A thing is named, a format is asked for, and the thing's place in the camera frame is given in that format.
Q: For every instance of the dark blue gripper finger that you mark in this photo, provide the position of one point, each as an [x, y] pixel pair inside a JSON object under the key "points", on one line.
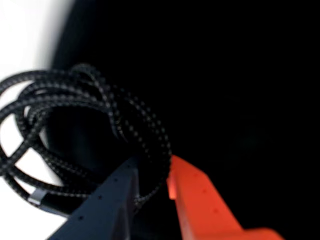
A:
{"points": [[100, 212]]}

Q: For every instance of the black fabric bag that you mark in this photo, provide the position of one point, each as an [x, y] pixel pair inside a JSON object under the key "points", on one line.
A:
{"points": [[225, 75]]}

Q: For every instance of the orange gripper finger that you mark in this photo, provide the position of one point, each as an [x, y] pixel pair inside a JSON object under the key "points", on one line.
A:
{"points": [[200, 200]]}

